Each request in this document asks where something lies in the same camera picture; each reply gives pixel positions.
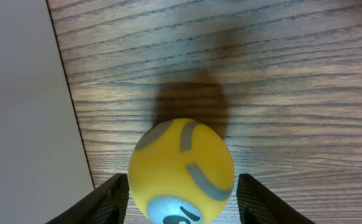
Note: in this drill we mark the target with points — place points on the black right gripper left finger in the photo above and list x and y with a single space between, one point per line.
107 204

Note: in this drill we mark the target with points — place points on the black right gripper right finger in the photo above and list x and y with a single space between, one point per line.
258 205

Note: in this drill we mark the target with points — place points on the yellow ball with grey eye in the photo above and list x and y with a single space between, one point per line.
181 171

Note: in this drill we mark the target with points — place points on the white box pink interior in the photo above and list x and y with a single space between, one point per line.
43 167

